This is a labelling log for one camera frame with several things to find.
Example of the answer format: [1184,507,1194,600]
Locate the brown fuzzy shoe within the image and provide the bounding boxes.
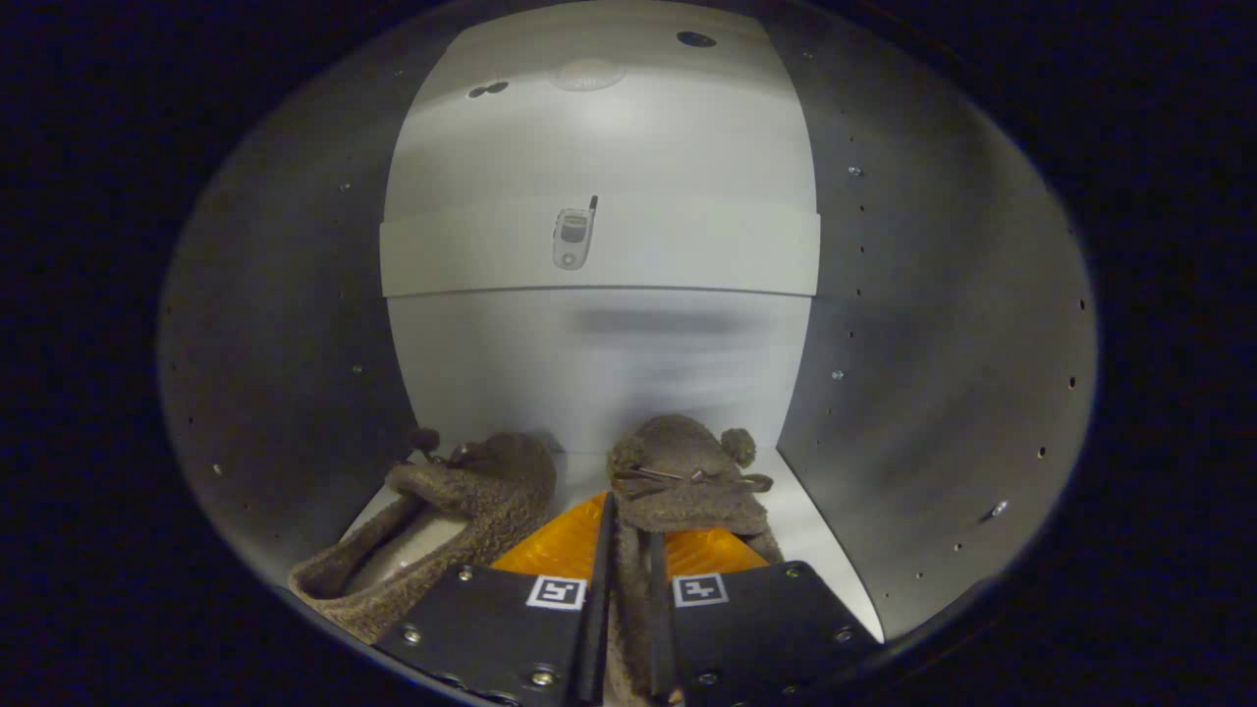
[290,427,559,644]
[604,414,787,704]

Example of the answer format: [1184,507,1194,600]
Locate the dark grey shoe cabinet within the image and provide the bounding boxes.
[157,0,1099,649]

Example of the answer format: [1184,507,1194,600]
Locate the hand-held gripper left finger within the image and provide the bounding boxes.
[375,491,618,704]

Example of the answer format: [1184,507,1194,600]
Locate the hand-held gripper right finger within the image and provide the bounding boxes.
[646,528,883,704]

